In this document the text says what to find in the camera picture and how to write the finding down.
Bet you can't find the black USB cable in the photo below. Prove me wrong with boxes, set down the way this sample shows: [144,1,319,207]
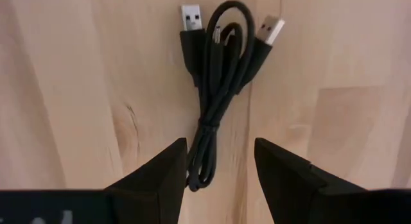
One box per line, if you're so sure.
[179,0,286,193]

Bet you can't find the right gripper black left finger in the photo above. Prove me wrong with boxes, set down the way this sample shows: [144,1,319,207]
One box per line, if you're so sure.
[105,137,188,224]

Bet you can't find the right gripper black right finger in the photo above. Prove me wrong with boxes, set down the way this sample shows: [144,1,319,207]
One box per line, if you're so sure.
[254,137,369,224]

